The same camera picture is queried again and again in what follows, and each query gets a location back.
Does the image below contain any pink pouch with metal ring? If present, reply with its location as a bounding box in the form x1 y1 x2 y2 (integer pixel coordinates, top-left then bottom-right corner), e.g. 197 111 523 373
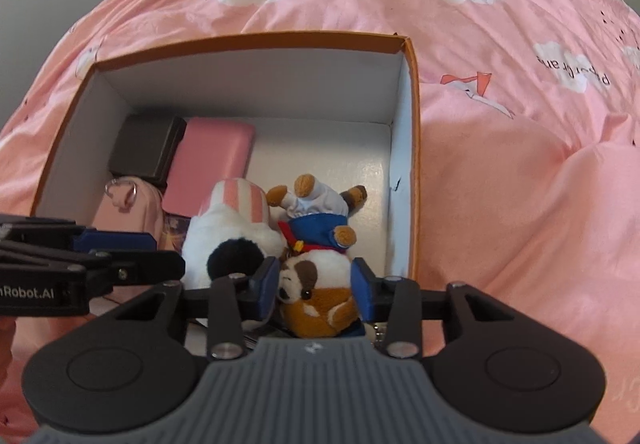
91 175 166 252

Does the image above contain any dark rectangular case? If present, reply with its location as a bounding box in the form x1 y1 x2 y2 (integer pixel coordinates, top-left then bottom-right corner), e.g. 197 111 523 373
108 115 187 190

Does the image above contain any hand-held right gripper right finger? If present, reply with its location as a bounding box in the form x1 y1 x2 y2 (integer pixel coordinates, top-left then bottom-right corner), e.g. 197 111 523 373
350 258 518 360

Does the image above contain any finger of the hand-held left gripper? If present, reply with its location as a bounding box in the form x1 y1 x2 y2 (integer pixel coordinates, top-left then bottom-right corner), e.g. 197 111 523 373
0 249 187 297
0 213 157 253

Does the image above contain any pink rectangular case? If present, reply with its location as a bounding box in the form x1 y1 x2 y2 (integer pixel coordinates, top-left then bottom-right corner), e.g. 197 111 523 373
162 118 256 217

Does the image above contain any purple printed packet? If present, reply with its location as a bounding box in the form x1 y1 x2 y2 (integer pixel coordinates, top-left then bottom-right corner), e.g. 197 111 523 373
162 214 193 252

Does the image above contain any orange cardboard box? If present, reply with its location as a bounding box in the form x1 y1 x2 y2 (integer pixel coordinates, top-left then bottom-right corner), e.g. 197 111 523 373
29 30 422 340

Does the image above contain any brown dog plush keychain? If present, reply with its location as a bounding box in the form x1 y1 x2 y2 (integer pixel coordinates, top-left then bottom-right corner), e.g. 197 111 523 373
265 173 368 339

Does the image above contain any pink printed blanket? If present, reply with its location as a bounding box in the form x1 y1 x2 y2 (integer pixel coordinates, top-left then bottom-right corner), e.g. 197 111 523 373
0 0 640 444

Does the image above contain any white black plush toy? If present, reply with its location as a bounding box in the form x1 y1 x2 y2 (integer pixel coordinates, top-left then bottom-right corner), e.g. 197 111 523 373
180 177 287 290

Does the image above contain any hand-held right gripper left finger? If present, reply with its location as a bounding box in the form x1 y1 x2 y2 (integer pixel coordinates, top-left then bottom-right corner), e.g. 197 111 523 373
115 257 281 361

